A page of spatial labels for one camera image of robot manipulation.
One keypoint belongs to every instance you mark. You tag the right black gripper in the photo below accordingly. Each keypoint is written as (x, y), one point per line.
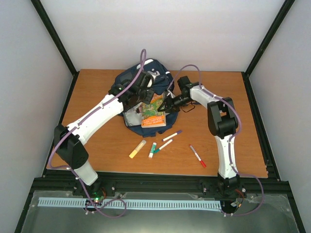
(169, 106)

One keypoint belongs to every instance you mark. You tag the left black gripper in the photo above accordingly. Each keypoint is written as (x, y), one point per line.
(147, 99)

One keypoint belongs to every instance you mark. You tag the orange treehouse book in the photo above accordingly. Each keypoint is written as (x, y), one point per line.
(150, 117)

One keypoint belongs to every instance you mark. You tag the navy blue backpack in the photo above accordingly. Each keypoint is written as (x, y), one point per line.
(132, 114)

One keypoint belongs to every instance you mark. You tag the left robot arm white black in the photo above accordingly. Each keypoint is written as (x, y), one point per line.
(69, 141)

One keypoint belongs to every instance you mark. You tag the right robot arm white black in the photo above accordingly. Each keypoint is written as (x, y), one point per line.
(222, 122)

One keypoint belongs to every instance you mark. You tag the purple cap marker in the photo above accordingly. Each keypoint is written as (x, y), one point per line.
(171, 136)

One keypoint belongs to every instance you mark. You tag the green cap marker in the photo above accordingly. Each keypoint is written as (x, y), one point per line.
(163, 146)

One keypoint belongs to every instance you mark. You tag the green white glue stick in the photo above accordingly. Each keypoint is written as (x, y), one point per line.
(151, 153)

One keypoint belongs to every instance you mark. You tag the yellow highlighter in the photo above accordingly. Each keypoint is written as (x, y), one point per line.
(137, 149)

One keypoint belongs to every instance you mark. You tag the red marker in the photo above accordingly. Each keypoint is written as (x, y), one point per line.
(197, 156)

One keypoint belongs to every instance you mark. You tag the metal front plate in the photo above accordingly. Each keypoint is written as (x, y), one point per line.
(274, 216)

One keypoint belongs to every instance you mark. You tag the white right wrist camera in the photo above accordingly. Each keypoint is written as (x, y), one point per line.
(169, 94)

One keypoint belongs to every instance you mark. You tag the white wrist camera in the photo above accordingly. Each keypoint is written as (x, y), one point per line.
(169, 94)
(152, 79)

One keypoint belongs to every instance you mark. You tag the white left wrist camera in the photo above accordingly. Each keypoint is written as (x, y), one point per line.
(152, 79)

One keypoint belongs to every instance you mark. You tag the left rear frame post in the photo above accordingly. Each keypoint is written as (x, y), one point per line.
(37, 4)

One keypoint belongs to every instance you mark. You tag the frame post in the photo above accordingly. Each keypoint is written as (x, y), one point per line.
(285, 8)
(37, 4)

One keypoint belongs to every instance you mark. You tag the black aluminium frame rail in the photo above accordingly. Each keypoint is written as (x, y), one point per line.
(111, 183)

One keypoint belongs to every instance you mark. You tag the light blue cable duct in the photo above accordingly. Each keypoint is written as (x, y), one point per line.
(205, 205)

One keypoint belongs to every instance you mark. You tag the right rear frame post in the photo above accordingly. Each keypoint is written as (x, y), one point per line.
(285, 8)

